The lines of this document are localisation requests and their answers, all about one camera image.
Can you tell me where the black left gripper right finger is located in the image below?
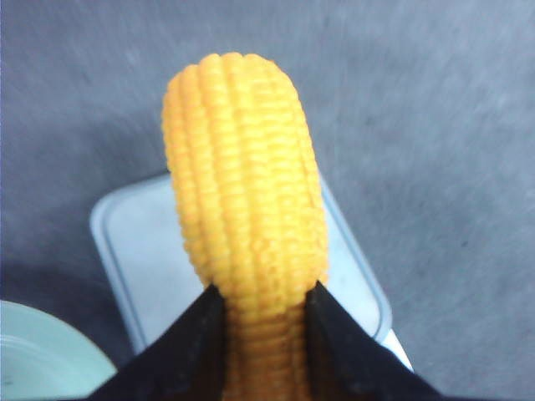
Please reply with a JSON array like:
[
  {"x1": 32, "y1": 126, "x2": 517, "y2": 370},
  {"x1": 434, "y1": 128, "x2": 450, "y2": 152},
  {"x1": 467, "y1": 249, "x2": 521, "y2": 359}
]
[{"x1": 306, "y1": 283, "x2": 446, "y2": 400}]

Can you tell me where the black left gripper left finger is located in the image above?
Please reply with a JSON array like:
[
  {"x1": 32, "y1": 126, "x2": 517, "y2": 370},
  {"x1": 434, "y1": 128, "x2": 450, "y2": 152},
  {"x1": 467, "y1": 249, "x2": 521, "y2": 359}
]
[{"x1": 86, "y1": 286, "x2": 225, "y2": 400}]

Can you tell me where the yellow corn cob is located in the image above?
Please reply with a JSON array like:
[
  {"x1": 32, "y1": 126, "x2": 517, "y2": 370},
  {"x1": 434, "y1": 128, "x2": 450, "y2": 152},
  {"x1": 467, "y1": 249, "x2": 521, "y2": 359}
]
[{"x1": 161, "y1": 53, "x2": 329, "y2": 400}]

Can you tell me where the silver digital kitchen scale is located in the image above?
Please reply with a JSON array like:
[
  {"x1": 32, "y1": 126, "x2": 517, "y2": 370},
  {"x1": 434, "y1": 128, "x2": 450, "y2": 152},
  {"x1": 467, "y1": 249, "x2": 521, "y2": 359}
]
[{"x1": 89, "y1": 174, "x2": 411, "y2": 367}]

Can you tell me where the light green plate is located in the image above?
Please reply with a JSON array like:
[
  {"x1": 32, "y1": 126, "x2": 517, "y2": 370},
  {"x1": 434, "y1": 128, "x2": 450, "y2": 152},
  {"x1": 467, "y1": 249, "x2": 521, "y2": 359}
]
[{"x1": 1, "y1": 300, "x2": 116, "y2": 400}]

